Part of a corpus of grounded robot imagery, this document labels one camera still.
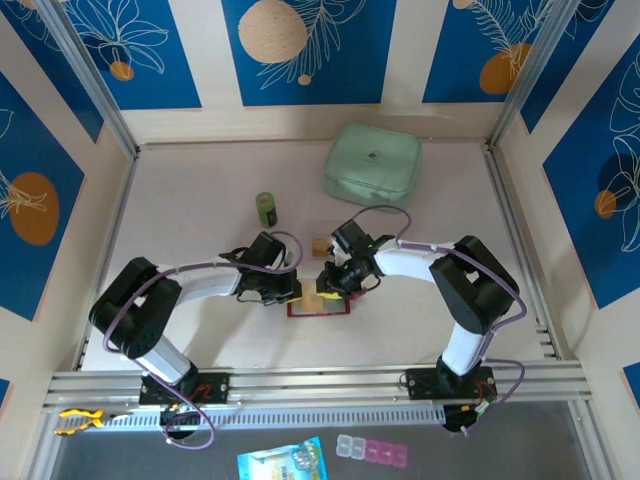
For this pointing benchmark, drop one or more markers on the gold VIP card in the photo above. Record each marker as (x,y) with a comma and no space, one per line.
(310,302)
(321,247)

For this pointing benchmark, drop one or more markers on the red leather card holder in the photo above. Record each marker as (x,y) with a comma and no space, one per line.
(320,315)

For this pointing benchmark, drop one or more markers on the clear plastic box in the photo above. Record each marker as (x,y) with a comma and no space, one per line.
(320,231)

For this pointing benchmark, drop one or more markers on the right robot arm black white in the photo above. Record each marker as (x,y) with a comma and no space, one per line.
(475,285)

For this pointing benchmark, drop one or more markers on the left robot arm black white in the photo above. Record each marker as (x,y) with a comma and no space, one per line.
(135,305)

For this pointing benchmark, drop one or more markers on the green cylindrical bottle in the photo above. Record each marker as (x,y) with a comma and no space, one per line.
(266,210)

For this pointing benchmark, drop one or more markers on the mint green zip case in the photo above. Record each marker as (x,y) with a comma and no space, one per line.
(372,165)

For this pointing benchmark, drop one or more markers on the small clear pill box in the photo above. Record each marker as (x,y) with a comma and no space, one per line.
(344,446)
(358,447)

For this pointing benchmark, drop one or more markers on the blue snack packet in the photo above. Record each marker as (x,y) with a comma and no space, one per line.
(280,460)

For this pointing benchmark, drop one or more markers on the small pink pill box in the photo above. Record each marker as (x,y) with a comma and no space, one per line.
(372,450)
(386,453)
(400,456)

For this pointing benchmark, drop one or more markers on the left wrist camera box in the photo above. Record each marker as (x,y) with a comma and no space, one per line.
(267,248)

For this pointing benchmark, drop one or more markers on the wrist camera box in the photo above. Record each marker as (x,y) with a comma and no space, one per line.
(351,235)
(267,248)

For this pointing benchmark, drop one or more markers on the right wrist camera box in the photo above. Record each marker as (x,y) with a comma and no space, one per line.
(351,235)

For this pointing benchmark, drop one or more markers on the aluminium frame rail wide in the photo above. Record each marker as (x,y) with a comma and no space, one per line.
(320,382)

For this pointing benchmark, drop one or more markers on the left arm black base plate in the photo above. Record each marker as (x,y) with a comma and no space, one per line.
(222,380)

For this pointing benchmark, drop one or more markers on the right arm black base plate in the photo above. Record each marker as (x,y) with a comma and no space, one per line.
(420,382)

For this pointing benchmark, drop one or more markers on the aluminium side rail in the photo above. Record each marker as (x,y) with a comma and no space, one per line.
(501,185)
(126,185)

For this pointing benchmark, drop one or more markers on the aluminium corner post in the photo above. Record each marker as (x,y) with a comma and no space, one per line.
(526,75)
(90,75)

